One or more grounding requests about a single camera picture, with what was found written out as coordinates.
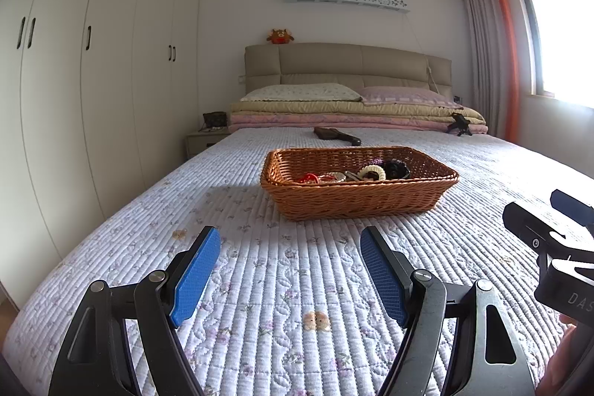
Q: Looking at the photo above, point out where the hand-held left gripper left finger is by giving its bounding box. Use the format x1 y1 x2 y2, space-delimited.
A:
48 225 222 396

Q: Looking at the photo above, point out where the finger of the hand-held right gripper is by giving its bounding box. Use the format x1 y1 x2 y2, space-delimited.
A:
502 201 594 260
550 189 594 224

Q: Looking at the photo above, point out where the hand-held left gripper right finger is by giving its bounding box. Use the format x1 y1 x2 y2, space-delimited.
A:
359 225 536 396

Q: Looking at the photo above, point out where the brown wicker basket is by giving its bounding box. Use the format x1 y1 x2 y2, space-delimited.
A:
260 146 460 222

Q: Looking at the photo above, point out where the person's right hand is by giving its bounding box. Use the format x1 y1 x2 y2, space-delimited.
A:
536 312 594 396

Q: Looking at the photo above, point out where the black scrunchie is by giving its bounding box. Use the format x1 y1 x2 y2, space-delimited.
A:
383 159 413 180

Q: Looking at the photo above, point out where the beige nightstand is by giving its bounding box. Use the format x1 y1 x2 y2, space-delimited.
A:
186 128 230 160

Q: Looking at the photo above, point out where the dark brown hairbrush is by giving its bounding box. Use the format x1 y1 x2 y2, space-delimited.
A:
313 126 362 146

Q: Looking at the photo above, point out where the pink folded blanket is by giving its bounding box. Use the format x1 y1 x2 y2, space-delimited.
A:
227 113 489 135

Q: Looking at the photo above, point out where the dark box on nightstand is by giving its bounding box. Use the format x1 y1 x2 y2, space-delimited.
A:
203 111 228 131

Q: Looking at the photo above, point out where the window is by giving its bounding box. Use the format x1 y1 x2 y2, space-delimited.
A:
510 0 594 109

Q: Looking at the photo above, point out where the pink pillow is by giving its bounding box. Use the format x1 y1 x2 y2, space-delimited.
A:
359 86 462 107

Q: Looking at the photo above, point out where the cream folded blanket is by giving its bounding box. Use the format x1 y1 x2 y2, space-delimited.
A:
231 99 486 121

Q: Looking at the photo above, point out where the grey and orange curtain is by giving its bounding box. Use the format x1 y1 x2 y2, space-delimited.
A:
450 0 520 143

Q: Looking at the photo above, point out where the cream floral pillow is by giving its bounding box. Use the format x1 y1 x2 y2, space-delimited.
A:
240 83 363 102

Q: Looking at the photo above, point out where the beige padded headboard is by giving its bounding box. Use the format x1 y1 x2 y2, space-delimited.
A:
244 43 452 102

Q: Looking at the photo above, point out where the white wardrobe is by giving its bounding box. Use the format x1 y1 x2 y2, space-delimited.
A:
0 0 205 308

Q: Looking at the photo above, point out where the white spiral hair tie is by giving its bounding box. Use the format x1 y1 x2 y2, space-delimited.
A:
357 164 387 181

